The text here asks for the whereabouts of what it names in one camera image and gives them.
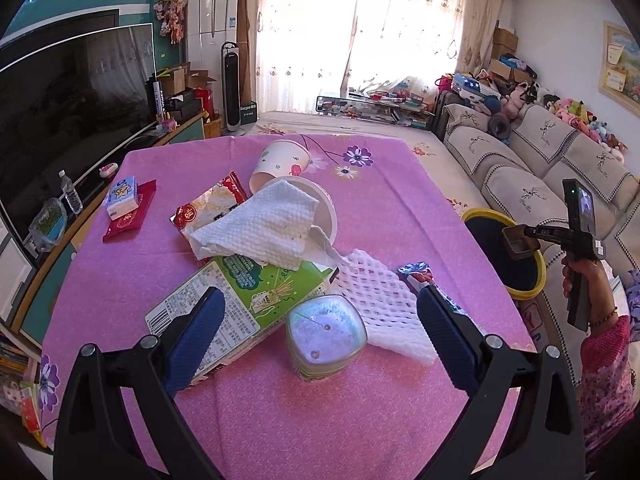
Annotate small foil-lidded cup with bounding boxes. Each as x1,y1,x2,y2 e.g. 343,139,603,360
285,295,369,383

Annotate clear water bottle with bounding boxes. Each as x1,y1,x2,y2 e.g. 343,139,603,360
58,169,84,216

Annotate pile of plush toys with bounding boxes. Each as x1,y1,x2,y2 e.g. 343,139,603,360
542,95,628,161

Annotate yellow rimmed black trash bin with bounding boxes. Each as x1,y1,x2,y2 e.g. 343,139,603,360
460,207,547,302

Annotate person's right forearm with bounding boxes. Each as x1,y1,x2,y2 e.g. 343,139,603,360
575,312,640,461

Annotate glass coffee table with clutter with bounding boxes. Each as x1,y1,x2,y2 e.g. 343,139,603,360
316,87,436,131

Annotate beige sofa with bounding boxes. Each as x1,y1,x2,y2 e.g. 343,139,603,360
432,102,640,311

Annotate pink hanging flower decoration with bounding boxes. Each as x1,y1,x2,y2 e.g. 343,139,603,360
154,0,188,45

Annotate printed paper cup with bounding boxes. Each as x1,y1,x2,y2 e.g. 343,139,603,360
249,140,312,195

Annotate blue tissue pack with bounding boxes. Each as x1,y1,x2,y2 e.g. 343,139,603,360
105,175,139,221

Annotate green white carton box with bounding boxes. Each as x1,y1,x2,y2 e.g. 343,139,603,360
144,254,341,391

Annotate white plastic bowl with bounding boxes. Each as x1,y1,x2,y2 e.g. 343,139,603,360
252,176,339,261

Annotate open cardboard boxes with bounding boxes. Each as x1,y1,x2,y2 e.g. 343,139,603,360
170,62,218,96

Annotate white paper towel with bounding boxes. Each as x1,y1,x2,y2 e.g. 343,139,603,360
187,179,346,271

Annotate blue star print bag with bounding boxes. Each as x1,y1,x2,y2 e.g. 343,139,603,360
452,74,483,101

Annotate pink floral tablecloth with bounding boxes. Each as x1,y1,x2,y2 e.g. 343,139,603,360
41,132,538,480

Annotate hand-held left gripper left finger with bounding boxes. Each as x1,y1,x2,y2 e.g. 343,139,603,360
52,287,226,480

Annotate tall black printed box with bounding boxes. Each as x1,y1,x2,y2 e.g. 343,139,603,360
146,76,168,126

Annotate person's right hand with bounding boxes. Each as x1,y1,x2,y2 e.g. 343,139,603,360
561,255,615,328

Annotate sheer floral curtains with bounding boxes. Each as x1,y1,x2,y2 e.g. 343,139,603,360
240,0,506,116

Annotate red flat packet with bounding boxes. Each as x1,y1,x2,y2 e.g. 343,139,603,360
102,180,157,244

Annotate stack of cardboard boxes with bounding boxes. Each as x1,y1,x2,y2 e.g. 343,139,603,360
490,27,531,86

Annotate stack of books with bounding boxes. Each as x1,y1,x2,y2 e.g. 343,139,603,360
0,330,56,448

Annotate white foam fruit net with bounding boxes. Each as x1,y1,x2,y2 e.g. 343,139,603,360
327,248,438,366

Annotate cream floral sheet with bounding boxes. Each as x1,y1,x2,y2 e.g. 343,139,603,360
250,110,501,221

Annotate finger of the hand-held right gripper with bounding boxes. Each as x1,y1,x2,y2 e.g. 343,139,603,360
502,224,542,261

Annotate large black television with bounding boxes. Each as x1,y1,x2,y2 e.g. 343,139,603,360
0,22,156,261

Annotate teal television stand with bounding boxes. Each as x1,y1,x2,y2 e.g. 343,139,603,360
0,110,208,346

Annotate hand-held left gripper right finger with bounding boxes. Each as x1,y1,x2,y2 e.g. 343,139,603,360
416,285,586,480

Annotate framed wall picture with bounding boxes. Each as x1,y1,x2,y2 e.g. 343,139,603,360
599,20,640,106

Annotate black tower fan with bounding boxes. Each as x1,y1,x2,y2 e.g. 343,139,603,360
220,41,258,133

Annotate blue foil wrapper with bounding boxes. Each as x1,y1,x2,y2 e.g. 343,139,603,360
396,261,488,336

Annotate beige deer print cushion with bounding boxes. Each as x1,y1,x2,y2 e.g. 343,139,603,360
482,165,571,233
444,125,531,181

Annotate red white snack packet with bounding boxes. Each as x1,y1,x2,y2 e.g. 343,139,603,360
169,171,251,261

